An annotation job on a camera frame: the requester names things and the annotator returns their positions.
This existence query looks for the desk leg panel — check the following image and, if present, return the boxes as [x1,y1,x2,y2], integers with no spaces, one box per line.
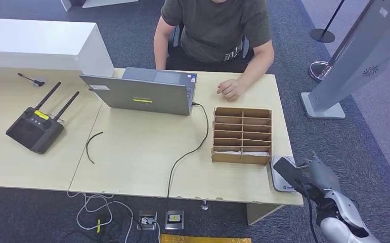
[246,203,286,226]

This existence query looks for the chrome stanchion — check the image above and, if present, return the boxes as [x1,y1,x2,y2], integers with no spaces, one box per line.
[308,0,375,83]

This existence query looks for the short black cable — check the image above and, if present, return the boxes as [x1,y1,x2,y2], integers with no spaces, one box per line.
[85,131,104,165]

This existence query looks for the grey round desk grommet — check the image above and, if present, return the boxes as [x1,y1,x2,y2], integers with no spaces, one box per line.
[32,77,48,89]

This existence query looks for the grey kiosk stand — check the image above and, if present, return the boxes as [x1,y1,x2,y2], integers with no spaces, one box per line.
[300,0,390,119]

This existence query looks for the white counter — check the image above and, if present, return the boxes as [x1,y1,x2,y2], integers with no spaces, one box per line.
[0,18,115,114]

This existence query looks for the white furniture base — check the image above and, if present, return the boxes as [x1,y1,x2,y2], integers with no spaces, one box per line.
[59,0,139,12]

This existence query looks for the person's left hand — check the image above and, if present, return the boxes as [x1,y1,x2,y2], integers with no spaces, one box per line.
[216,78,247,101]

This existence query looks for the office chair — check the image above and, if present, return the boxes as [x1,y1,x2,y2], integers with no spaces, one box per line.
[167,24,185,56]

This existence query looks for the black laptop power cable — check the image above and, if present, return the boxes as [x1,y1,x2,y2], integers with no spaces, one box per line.
[166,102,210,199]

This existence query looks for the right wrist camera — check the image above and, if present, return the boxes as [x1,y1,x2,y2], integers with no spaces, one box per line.
[273,156,311,197]

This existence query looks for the white card reader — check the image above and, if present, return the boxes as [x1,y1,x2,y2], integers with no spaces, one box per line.
[270,155,298,193]

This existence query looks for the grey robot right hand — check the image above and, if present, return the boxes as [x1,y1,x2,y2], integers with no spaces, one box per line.
[296,151,342,193]

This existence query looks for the black stanchion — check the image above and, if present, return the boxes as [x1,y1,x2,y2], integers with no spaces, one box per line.
[310,0,346,44]

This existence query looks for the grey laptop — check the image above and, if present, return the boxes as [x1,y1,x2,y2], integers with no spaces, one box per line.
[79,67,198,116]

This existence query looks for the floor socket with plug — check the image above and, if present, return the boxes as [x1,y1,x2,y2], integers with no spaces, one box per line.
[136,210,158,232]

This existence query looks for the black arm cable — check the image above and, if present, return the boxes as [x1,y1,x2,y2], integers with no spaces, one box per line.
[295,181,320,243]

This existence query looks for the black remote controller with antennas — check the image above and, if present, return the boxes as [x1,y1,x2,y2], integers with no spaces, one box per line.
[6,82,80,155]

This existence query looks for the wooden card organizer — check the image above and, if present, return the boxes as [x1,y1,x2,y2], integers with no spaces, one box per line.
[211,107,273,166]

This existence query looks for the person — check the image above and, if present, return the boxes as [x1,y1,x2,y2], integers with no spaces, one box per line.
[153,0,275,101]

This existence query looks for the yellow package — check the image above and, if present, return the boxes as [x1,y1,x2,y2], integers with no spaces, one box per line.
[159,234,252,243]

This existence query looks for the white looped floor cable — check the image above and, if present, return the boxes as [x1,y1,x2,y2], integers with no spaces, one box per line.
[66,191,115,232]

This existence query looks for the floor socket with yellow label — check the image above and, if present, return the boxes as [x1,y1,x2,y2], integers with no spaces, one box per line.
[164,210,185,231]

